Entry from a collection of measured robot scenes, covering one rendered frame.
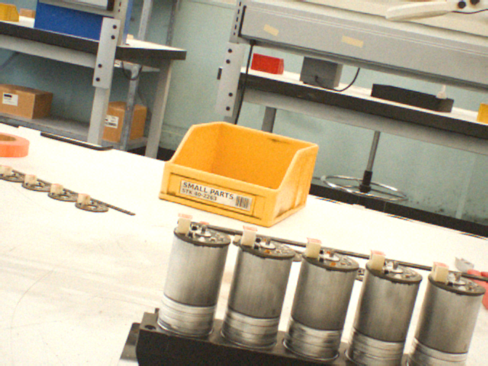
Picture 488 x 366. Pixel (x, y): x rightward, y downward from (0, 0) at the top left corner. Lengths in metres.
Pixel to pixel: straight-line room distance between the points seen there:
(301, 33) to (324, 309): 2.34
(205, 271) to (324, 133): 4.48
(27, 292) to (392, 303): 0.19
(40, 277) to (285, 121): 4.43
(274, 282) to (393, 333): 0.06
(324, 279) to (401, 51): 2.30
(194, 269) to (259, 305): 0.03
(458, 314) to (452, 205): 4.44
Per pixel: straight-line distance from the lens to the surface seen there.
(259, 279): 0.35
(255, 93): 2.78
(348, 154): 4.82
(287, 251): 0.36
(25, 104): 5.03
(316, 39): 2.67
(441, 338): 0.37
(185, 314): 0.36
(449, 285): 0.37
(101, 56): 2.91
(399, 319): 0.36
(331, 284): 0.35
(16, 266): 0.48
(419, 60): 2.63
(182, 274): 0.35
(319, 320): 0.36
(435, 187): 4.80
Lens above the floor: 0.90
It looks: 11 degrees down
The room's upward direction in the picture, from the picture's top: 11 degrees clockwise
